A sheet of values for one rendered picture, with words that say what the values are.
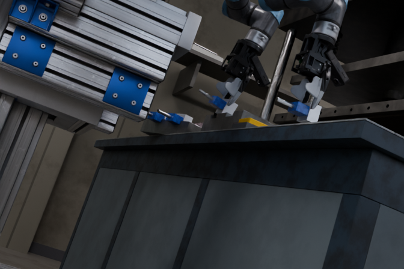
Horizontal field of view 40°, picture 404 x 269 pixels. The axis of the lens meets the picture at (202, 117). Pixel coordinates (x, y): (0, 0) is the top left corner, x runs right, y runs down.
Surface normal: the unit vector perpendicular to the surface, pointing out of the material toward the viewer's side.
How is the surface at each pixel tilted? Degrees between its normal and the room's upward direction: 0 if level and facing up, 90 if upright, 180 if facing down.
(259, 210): 90
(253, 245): 90
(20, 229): 90
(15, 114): 90
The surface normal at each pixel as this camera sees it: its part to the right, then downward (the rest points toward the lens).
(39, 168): 0.32, -0.10
